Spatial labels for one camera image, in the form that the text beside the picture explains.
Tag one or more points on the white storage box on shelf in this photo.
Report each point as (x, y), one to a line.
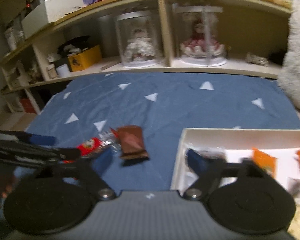
(48, 12)

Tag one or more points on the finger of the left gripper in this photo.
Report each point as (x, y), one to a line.
(41, 140)
(22, 154)

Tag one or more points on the red dress doll in case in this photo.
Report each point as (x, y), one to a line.
(196, 35)

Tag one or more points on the white roll on shelf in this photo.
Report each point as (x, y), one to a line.
(63, 71)

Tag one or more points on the yellow box on shelf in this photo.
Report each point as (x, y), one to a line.
(85, 59)

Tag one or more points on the white cardboard box tray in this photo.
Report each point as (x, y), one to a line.
(238, 144)

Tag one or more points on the red snack pack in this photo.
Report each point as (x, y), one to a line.
(96, 145)

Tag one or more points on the fluffy white pillow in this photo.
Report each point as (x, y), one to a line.
(289, 76)

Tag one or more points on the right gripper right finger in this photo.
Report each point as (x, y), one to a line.
(210, 172)

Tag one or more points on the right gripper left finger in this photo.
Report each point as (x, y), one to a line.
(89, 170)

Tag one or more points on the wooden headboard shelf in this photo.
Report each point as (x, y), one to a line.
(242, 37)

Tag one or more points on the dark brown snack pack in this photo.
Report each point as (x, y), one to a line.
(132, 144)

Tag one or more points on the white dress doll in case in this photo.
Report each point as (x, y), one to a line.
(138, 39)

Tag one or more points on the blue quilt with triangles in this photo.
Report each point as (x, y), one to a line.
(162, 104)

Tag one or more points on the small ornament on shelf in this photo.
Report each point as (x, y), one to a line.
(255, 59)

